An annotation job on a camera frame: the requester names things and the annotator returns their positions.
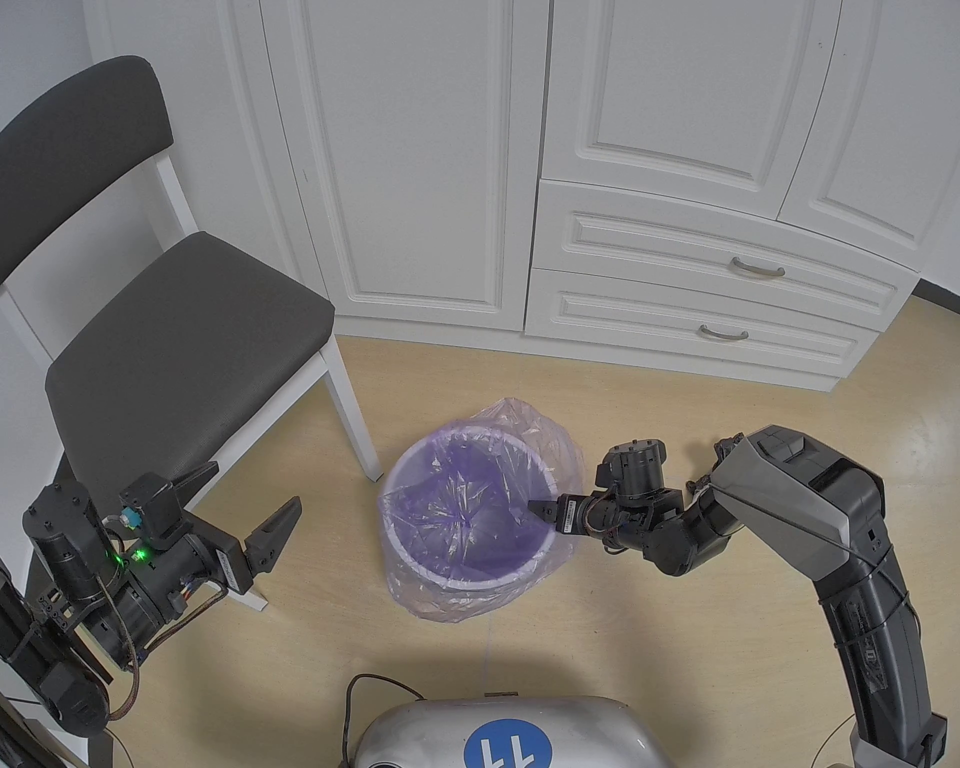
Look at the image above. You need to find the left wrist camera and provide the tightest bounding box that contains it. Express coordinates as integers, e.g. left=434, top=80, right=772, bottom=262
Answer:
left=118, top=472, right=185, bottom=543

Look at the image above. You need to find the black plastic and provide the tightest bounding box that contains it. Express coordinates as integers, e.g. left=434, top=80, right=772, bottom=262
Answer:
left=686, top=433, right=747, bottom=498

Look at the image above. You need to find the grey padded white chair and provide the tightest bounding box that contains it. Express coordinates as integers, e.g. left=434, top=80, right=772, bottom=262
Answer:
left=0, top=56, right=385, bottom=614

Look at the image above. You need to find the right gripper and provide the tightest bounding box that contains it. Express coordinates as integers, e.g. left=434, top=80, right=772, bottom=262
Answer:
left=553, top=491, right=627, bottom=540

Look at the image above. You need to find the white wardrobe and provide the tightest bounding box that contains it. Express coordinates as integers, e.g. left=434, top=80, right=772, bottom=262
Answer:
left=78, top=0, right=960, bottom=395

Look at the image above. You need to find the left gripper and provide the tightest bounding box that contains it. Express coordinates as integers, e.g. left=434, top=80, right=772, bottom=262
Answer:
left=90, top=459, right=303, bottom=669

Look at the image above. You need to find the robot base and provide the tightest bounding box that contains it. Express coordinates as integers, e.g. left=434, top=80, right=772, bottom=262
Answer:
left=352, top=693, right=676, bottom=768

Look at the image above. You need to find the black cable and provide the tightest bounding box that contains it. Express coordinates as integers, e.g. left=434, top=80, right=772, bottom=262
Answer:
left=341, top=672, right=430, bottom=768

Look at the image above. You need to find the white trash bin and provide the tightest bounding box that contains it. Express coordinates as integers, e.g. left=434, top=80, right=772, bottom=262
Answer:
left=378, top=423, right=560, bottom=594

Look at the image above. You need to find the purple plastic bag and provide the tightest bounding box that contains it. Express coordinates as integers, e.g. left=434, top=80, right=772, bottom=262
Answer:
left=377, top=396, right=586, bottom=625

